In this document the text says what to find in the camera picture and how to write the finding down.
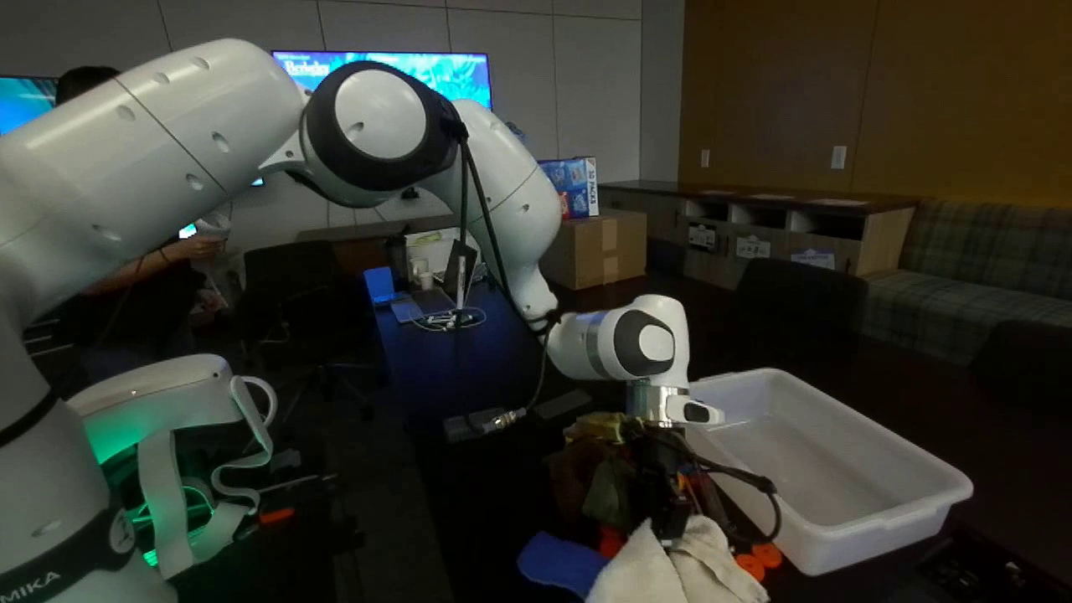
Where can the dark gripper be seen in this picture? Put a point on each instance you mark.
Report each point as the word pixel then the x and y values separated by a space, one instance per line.
pixel 662 462

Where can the white cloth towel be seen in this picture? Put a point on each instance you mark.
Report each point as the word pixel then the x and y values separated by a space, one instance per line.
pixel 680 570

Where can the blue sponge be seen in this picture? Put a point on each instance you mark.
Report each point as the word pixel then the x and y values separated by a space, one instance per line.
pixel 556 563

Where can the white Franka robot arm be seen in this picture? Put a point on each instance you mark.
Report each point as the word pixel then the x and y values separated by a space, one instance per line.
pixel 144 168

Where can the orange toy disc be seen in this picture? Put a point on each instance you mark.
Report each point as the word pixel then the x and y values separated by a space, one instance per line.
pixel 758 561

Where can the clear plastic bin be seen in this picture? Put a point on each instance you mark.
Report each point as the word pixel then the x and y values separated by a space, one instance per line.
pixel 815 470

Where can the silver metallic cylinder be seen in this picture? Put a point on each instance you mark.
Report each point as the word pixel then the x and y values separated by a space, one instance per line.
pixel 502 421

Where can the dark upholstered chair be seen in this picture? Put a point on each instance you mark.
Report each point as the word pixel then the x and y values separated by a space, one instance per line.
pixel 806 307
pixel 1025 355

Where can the blue draped table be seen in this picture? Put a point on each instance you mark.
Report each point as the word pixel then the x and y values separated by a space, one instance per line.
pixel 445 363

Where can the brown cardboard box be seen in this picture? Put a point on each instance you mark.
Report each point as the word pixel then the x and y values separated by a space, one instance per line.
pixel 607 248

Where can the blue printed package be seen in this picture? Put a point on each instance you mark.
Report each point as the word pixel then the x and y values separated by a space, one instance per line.
pixel 571 186

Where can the wooden open shelf cabinet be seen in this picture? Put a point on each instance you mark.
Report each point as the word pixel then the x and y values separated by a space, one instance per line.
pixel 883 238

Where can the white crumpled bag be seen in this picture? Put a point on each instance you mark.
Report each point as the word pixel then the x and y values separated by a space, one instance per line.
pixel 424 259

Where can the small blue box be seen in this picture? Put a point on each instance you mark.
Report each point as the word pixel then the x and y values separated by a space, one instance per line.
pixel 379 288

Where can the green plaid sofa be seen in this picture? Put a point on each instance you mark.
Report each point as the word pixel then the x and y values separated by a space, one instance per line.
pixel 971 278

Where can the white VR headset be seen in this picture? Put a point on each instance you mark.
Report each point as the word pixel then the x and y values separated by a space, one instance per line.
pixel 168 388

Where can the white wall outlet plate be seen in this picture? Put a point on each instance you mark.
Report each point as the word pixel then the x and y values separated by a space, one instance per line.
pixel 839 159
pixel 705 159

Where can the wall monitor green picture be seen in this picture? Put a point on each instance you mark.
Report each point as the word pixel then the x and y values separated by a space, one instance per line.
pixel 23 101

